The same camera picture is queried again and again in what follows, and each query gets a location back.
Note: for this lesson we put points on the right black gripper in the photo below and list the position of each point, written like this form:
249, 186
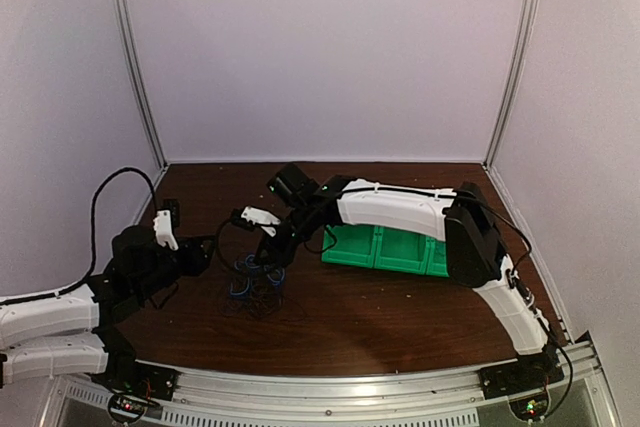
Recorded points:
280, 253

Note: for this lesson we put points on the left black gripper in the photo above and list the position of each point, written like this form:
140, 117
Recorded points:
195, 262

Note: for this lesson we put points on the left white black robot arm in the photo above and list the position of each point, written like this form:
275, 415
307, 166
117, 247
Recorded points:
74, 331

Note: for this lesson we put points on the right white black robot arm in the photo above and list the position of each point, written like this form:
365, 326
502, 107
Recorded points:
476, 254

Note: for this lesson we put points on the left green plastic bin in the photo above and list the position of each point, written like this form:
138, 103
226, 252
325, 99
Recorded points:
350, 245

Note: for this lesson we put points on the green plastic bin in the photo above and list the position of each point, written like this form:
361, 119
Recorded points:
350, 245
401, 251
436, 265

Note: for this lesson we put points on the middle green plastic bin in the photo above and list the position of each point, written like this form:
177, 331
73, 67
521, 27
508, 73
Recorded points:
401, 251

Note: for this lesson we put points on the right green plastic bin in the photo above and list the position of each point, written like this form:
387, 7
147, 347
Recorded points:
436, 265

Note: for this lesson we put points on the left round circuit board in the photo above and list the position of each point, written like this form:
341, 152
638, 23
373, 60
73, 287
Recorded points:
122, 408

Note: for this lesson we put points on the round circuit board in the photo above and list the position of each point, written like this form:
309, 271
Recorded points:
122, 408
530, 408

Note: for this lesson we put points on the right round circuit board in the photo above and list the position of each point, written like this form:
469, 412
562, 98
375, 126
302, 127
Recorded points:
530, 408

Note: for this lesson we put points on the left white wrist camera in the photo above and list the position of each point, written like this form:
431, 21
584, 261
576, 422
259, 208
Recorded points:
166, 219

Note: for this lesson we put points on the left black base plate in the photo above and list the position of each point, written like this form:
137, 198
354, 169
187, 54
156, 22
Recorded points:
146, 381

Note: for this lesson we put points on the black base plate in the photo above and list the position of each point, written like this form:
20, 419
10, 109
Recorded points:
146, 381
519, 376

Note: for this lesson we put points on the aluminium front rail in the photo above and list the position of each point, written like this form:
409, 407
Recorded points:
449, 397

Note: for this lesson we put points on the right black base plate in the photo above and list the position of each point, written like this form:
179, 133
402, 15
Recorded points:
519, 376

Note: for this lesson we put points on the left aluminium frame post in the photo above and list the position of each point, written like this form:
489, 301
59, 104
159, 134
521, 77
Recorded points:
133, 67

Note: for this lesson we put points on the aluminium frame post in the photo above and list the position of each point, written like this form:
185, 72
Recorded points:
523, 34
133, 67

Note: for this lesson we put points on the right aluminium frame post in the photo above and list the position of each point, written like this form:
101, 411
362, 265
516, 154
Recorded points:
523, 34

